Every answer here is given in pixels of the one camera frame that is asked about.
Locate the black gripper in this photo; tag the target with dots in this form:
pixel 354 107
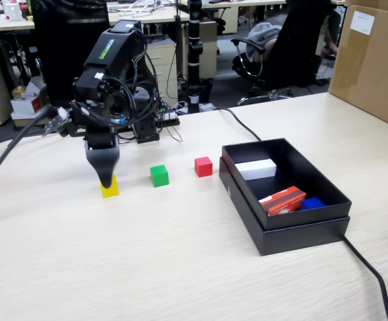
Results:
pixel 93 118

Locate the yellow wooden cube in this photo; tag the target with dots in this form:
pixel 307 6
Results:
pixel 112 192

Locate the green wooden cube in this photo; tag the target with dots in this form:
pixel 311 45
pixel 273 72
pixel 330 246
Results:
pixel 159 176

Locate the red wooden cube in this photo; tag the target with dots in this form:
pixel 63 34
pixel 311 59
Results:
pixel 203 167

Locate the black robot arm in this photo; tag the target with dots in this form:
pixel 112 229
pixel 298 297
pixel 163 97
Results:
pixel 113 43

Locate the flat brown cardboard box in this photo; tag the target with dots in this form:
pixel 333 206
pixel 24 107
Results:
pixel 21 121

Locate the white rectangular box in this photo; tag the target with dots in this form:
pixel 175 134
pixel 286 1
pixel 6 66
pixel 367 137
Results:
pixel 257 168

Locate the orange staples box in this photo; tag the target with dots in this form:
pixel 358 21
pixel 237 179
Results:
pixel 281 202

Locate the black open box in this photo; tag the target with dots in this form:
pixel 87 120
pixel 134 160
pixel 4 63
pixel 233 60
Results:
pixel 297 239

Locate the black cardboard box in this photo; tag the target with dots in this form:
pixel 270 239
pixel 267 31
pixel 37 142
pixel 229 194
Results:
pixel 314 217

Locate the large brown cardboard box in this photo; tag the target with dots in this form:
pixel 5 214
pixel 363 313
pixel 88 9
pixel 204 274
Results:
pixel 374 73

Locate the robot control board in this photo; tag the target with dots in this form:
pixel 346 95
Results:
pixel 120 119

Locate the white and red carton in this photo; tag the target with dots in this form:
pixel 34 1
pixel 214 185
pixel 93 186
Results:
pixel 25 104

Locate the yellow tape roll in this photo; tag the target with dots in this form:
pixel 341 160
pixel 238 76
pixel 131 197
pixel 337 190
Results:
pixel 19 89

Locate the black mesh-back office chair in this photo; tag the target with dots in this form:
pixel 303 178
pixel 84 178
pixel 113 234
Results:
pixel 63 50

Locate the black pole white bands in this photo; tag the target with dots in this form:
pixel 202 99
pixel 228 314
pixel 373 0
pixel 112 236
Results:
pixel 194 50

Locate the white laptop stand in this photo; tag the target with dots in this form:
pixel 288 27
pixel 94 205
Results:
pixel 137 11

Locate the narrow beige cabinet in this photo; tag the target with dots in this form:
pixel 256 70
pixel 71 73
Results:
pixel 210 50

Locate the cola bottle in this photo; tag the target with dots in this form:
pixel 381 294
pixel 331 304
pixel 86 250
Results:
pixel 24 8

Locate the grey cloth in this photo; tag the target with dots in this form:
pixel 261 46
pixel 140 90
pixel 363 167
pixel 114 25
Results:
pixel 261 33

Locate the blue wooden cube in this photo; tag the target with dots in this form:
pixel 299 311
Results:
pixel 312 203

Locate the black chair chrome armrests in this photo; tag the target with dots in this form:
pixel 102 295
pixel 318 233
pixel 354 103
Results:
pixel 297 50

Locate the white paper label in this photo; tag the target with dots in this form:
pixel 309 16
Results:
pixel 363 22

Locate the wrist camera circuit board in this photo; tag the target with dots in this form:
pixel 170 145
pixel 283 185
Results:
pixel 58 122

